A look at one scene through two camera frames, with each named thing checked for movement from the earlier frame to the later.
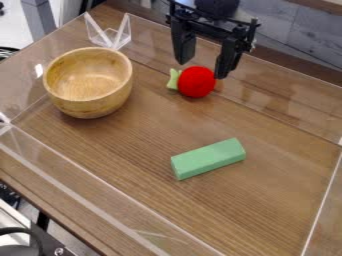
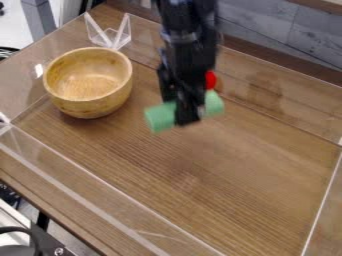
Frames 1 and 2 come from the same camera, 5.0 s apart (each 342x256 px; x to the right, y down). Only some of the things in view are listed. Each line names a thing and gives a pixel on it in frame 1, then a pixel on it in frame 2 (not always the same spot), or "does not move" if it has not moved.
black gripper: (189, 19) to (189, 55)
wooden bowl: (87, 81) does not move
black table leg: (43, 220) does not move
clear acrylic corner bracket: (109, 37) does not move
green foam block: (209, 159) to (161, 115)
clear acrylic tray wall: (200, 164) does not move
